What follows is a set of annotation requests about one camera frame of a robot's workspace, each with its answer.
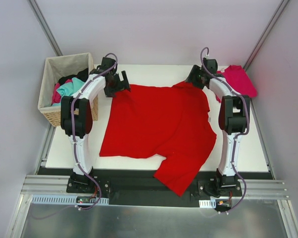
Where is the magenta t shirt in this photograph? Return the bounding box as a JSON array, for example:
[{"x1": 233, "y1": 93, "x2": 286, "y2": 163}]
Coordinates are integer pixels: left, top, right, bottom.
[{"x1": 217, "y1": 65, "x2": 258, "y2": 98}]

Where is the red t shirt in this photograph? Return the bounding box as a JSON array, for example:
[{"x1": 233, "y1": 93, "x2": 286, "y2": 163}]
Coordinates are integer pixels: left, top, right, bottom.
[{"x1": 99, "y1": 82, "x2": 217, "y2": 196}]

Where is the wicker basket with cloth liner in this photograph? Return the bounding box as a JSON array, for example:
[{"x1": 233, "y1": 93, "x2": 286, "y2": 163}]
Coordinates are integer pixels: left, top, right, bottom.
[{"x1": 38, "y1": 53, "x2": 94, "y2": 127}]

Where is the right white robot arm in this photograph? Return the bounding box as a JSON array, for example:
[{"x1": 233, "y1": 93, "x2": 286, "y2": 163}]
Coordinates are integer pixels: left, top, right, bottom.
[{"x1": 185, "y1": 58, "x2": 250, "y2": 197}]

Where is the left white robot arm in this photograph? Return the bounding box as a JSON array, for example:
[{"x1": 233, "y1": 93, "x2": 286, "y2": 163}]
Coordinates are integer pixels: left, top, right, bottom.
[{"x1": 61, "y1": 53, "x2": 131, "y2": 193}]

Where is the black t shirt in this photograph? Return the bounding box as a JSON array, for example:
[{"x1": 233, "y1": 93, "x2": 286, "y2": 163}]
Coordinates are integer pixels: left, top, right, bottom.
[{"x1": 58, "y1": 68, "x2": 89, "y2": 85}]

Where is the teal t shirt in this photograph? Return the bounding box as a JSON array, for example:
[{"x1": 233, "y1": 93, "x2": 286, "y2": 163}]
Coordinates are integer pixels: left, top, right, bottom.
[{"x1": 52, "y1": 77, "x2": 84, "y2": 105}]

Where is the pink t shirt in basket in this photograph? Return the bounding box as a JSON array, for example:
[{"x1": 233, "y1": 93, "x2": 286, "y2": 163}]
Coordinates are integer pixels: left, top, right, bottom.
[{"x1": 51, "y1": 79, "x2": 73, "y2": 106}]

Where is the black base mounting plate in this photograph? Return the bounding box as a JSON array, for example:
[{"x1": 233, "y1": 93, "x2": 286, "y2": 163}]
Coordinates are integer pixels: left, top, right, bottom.
[{"x1": 37, "y1": 168, "x2": 242, "y2": 207}]

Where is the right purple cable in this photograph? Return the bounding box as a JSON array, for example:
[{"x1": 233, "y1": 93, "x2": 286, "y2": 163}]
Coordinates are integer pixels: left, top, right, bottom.
[{"x1": 200, "y1": 47, "x2": 249, "y2": 219}]

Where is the purple cable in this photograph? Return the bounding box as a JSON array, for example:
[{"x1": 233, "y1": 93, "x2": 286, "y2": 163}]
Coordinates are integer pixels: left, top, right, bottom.
[
  {"x1": 200, "y1": 47, "x2": 249, "y2": 219},
  {"x1": 29, "y1": 52, "x2": 119, "y2": 220}
]

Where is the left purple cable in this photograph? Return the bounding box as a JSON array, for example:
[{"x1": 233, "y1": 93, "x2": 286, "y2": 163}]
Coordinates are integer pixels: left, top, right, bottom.
[{"x1": 29, "y1": 52, "x2": 119, "y2": 220}]

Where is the aluminium frame rail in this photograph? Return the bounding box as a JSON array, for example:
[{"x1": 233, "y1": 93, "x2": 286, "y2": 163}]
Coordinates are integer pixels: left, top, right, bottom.
[{"x1": 21, "y1": 175, "x2": 70, "y2": 193}]

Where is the left white cable duct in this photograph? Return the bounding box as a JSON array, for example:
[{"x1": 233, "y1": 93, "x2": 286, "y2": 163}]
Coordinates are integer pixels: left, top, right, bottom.
[{"x1": 32, "y1": 195, "x2": 98, "y2": 206}]

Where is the white cable duct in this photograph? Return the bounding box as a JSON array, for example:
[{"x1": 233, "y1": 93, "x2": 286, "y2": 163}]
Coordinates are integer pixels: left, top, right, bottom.
[
  {"x1": 32, "y1": 195, "x2": 98, "y2": 206},
  {"x1": 199, "y1": 199, "x2": 216, "y2": 209}
]

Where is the right white cable duct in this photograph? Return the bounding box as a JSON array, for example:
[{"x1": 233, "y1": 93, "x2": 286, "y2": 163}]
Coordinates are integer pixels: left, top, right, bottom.
[{"x1": 199, "y1": 199, "x2": 216, "y2": 209}]

